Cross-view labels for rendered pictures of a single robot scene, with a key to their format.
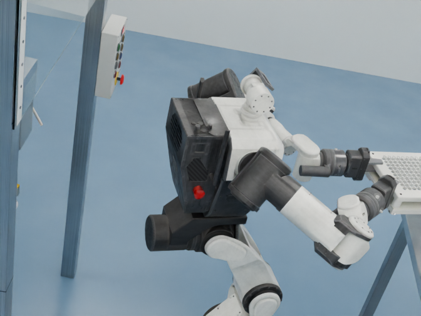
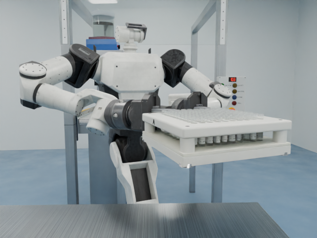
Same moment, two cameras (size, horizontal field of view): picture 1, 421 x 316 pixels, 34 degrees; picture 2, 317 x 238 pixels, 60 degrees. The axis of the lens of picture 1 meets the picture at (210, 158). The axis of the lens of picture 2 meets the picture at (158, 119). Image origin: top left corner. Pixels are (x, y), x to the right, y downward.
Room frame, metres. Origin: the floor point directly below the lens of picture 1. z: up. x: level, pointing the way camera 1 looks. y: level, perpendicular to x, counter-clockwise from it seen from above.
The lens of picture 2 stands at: (1.84, -1.29, 1.16)
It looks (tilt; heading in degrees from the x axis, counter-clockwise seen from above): 7 degrees down; 91
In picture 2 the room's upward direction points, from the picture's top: straight up
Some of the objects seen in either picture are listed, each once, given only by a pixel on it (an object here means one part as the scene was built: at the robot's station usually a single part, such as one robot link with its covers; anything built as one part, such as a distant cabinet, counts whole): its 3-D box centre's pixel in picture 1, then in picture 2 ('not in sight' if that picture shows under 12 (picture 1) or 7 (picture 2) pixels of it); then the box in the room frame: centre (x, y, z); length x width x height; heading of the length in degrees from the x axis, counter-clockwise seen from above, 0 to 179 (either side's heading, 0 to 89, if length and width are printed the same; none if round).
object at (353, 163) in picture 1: (346, 163); (192, 112); (1.93, -0.44, 1.07); 0.12 x 0.10 x 0.13; 105
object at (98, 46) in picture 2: not in sight; (104, 45); (1.45, 0.63, 1.42); 0.21 x 0.20 x 0.09; 2
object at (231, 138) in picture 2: not in sight; (231, 133); (1.98, -0.74, 1.06); 0.01 x 0.01 x 0.07
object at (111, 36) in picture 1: (111, 56); (230, 97); (2.27, 0.44, 1.08); 0.17 x 0.06 x 0.26; 2
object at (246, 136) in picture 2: not in sight; (246, 132); (2.02, -0.72, 1.06); 0.01 x 0.01 x 0.07
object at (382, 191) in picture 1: (376, 199); (137, 114); (1.77, -0.53, 1.07); 0.12 x 0.10 x 0.13; 144
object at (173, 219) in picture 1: (193, 224); (126, 140); (1.67, 0.00, 0.89); 0.28 x 0.13 x 0.18; 113
